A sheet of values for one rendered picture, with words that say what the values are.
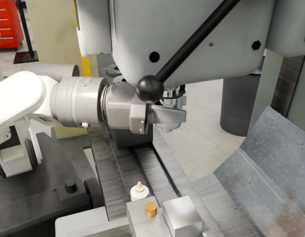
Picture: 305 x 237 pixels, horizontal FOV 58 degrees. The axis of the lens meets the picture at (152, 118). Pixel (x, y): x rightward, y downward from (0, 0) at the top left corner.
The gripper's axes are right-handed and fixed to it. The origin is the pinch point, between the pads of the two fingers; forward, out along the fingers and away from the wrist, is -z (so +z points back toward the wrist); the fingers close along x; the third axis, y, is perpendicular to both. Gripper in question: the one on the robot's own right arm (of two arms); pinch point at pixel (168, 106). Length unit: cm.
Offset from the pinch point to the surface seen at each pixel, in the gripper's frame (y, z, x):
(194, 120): 124, -17, 191
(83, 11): -16.3, 10.1, -6.9
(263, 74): 7.9, -24.8, 34.4
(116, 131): 24.2, 16.6, 25.5
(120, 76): 10.8, 16.6, 35.7
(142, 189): 21.3, 5.2, 0.9
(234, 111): 99, -49, 171
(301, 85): 5.5, -30.3, 22.6
